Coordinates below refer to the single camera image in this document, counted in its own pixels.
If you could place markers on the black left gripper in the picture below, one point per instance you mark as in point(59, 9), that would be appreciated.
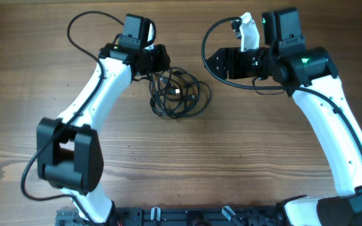
point(163, 59)

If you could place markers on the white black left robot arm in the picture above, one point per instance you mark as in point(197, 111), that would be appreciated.
point(69, 154)

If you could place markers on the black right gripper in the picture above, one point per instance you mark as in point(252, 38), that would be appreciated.
point(229, 59)

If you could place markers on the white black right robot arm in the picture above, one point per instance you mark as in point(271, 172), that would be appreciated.
point(311, 78)

